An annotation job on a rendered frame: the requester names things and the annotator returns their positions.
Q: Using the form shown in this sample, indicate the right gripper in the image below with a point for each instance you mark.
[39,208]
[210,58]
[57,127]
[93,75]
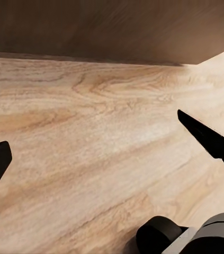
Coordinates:
[209,139]

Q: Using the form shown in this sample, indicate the cabinet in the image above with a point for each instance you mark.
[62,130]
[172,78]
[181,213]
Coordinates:
[172,31]

